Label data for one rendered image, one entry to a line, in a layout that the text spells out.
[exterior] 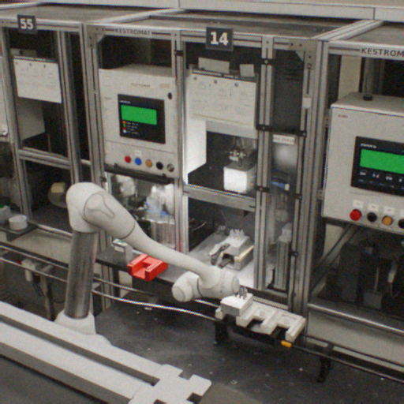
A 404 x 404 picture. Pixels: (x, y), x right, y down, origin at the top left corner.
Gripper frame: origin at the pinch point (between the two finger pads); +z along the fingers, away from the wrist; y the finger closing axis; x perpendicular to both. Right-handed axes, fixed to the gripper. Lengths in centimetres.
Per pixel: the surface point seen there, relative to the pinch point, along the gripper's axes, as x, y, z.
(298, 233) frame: -37.9, 22.8, -6.0
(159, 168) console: 30, 40, -9
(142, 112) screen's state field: 37, 66, -10
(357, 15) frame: -31, 104, 71
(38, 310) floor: 161, -100, 24
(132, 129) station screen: 43, 58, -10
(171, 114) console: 23, 67, -8
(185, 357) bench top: -2, -33, -40
